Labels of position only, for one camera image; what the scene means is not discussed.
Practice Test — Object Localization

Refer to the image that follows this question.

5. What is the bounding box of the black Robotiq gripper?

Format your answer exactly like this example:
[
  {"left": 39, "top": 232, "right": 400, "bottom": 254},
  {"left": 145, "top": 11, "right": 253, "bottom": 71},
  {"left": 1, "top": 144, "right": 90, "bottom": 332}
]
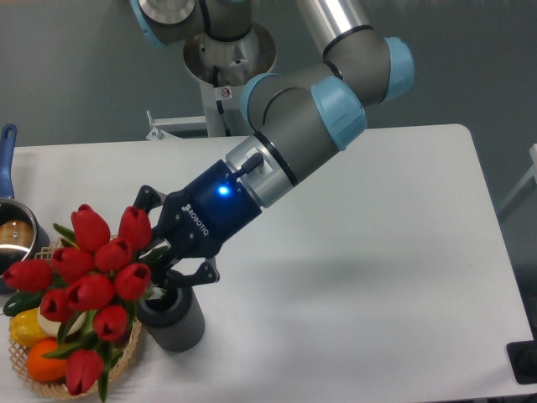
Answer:
[{"left": 133, "top": 160, "right": 261, "bottom": 299}]

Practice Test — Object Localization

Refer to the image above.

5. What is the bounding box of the red tulip bouquet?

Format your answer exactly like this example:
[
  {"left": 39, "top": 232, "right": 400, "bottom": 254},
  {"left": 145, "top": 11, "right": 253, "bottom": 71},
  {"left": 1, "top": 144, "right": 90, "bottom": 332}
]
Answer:
[{"left": 3, "top": 204, "right": 165, "bottom": 401}]

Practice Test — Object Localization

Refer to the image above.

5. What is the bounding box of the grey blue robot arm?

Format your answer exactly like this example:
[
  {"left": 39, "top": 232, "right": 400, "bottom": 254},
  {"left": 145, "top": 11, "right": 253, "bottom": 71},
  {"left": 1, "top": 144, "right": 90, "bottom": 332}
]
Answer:
[{"left": 131, "top": 1, "right": 414, "bottom": 290}]

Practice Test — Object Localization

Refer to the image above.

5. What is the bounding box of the dark grey ribbed vase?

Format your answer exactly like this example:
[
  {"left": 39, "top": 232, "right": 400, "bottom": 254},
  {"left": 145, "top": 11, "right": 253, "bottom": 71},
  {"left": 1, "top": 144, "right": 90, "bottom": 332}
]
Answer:
[{"left": 137, "top": 286, "right": 206, "bottom": 353}]

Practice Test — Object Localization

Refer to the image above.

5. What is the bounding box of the round beige bun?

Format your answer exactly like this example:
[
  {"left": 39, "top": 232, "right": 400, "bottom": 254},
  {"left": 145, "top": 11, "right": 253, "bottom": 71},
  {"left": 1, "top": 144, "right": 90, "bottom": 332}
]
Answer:
[{"left": 37, "top": 308, "right": 86, "bottom": 337}]

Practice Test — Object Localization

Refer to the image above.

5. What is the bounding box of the dark green cucumber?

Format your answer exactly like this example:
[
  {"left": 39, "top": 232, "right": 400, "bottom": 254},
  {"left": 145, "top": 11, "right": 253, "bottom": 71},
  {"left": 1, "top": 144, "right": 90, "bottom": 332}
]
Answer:
[{"left": 3, "top": 291, "right": 44, "bottom": 317}]

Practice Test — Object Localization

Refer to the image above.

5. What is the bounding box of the yellow bell pepper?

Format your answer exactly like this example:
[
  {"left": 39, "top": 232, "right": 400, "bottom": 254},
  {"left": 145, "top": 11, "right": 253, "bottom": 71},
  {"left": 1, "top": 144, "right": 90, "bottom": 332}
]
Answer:
[{"left": 9, "top": 308, "right": 50, "bottom": 348}]

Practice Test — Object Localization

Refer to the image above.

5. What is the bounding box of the orange fruit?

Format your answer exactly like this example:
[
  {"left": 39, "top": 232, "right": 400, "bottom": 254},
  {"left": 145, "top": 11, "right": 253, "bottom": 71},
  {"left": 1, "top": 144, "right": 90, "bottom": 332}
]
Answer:
[{"left": 26, "top": 338, "right": 66, "bottom": 383}]

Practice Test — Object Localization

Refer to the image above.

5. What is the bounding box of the woven wicker basket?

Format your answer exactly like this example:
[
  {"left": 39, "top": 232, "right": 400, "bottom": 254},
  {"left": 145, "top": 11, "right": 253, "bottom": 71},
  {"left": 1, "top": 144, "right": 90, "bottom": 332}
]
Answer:
[{"left": 3, "top": 239, "right": 149, "bottom": 401}]

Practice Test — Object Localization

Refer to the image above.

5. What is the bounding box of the white furniture leg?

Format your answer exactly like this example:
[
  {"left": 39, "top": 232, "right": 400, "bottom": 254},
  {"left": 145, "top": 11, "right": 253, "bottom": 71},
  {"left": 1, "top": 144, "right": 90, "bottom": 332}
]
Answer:
[{"left": 497, "top": 144, "right": 536, "bottom": 223}]

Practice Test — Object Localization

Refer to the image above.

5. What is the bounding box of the black device at table edge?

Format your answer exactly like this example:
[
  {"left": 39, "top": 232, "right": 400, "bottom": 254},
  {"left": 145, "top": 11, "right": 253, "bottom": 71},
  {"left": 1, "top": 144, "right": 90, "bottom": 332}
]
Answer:
[{"left": 506, "top": 340, "right": 536, "bottom": 385}]

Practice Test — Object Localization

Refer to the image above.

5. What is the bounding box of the white metal base frame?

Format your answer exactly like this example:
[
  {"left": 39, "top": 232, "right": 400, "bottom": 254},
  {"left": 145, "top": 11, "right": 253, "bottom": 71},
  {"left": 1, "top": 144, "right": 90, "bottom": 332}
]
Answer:
[{"left": 145, "top": 110, "right": 208, "bottom": 140}]

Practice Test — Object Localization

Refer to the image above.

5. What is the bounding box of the blue handled steel saucepan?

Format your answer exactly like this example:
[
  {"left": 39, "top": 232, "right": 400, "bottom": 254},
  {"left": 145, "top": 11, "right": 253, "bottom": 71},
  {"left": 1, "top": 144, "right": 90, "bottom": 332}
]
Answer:
[{"left": 1, "top": 123, "right": 50, "bottom": 275}]

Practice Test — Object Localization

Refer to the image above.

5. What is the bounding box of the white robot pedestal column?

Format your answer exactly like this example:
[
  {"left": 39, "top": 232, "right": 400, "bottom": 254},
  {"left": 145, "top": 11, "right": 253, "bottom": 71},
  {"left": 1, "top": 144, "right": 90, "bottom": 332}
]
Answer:
[{"left": 183, "top": 23, "right": 276, "bottom": 137}]

